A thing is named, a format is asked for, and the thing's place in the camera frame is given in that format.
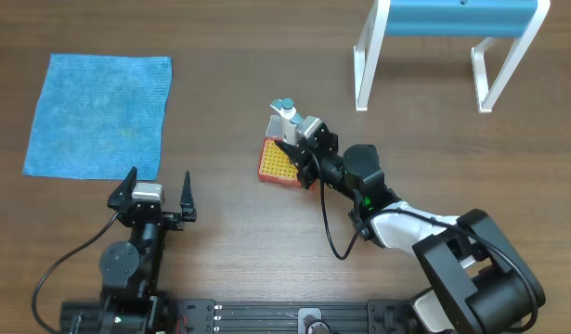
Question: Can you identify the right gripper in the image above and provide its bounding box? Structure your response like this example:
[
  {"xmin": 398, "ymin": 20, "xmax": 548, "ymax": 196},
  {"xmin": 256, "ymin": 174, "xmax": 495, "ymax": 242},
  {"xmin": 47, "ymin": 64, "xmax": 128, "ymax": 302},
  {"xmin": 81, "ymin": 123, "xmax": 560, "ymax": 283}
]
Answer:
[{"xmin": 274, "ymin": 121, "xmax": 340, "ymax": 191}]

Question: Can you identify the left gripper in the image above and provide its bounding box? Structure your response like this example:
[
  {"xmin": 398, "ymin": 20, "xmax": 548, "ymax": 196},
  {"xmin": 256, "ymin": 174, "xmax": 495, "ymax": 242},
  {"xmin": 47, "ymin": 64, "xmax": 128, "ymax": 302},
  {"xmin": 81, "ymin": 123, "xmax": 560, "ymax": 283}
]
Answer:
[{"xmin": 106, "ymin": 166, "xmax": 198, "ymax": 232}]

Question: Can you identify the white pipette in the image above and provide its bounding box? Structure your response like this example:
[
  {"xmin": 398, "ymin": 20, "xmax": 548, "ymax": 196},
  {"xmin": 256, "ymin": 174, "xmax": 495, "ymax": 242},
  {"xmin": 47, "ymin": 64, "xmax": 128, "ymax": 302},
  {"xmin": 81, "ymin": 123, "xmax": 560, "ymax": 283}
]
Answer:
[{"xmin": 269, "ymin": 97, "xmax": 305, "ymax": 146}]

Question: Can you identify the red and yellow tip box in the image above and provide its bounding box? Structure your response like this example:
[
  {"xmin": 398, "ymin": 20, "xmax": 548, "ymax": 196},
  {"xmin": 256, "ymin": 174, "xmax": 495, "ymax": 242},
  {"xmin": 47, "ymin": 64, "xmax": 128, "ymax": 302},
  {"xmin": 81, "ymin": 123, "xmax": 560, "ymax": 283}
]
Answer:
[{"xmin": 257, "ymin": 114, "xmax": 316, "ymax": 191}]

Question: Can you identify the blue cloth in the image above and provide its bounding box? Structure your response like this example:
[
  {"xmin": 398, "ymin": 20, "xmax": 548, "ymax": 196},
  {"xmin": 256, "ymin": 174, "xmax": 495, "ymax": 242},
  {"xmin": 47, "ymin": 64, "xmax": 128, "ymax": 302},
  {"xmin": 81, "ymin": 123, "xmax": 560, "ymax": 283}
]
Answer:
[{"xmin": 22, "ymin": 52, "xmax": 174, "ymax": 182}]

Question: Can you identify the white and blue stand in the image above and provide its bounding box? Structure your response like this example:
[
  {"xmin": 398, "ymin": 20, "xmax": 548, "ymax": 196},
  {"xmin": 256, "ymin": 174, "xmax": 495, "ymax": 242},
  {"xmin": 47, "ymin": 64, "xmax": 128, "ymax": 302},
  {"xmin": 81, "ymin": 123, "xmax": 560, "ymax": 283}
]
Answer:
[{"xmin": 353, "ymin": 0, "xmax": 552, "ymax": 114}]

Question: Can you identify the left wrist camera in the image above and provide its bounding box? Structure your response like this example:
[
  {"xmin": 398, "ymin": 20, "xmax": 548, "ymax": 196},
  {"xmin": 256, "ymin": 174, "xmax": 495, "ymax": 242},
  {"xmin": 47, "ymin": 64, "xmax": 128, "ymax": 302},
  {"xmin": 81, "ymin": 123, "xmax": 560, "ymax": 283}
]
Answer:
[{"xmin": 131, "ymin": 181, "xmax": 166, "ymax": 206}]

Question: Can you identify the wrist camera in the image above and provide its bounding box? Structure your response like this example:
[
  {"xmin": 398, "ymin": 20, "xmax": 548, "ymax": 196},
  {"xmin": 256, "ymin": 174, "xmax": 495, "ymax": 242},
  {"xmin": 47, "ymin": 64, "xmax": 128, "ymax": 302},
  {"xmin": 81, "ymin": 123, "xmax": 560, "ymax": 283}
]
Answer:
[
  {"xmin": 131, "ymin": 181, "xmax": 166, "ymax": 206},
  {"xmin": 295, "ymin": 116, "xmax": 325, "ymax": 141}
]

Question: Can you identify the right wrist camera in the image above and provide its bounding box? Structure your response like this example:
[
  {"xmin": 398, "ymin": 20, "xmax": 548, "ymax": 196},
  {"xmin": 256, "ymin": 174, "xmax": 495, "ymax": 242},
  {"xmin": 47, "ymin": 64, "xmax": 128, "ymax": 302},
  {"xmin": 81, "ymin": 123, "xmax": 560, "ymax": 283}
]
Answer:
[{"xmin": 295, "ymin": 116, "xmax": 325, "ymax": 141}]

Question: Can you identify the mounting rail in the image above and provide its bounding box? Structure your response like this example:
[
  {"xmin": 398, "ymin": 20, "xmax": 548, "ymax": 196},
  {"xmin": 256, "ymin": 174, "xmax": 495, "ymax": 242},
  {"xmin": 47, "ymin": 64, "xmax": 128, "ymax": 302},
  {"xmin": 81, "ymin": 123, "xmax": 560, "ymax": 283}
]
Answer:
[{"xmin": 58, "ymin": 298, "xmax": 431, "ymax": 334}]

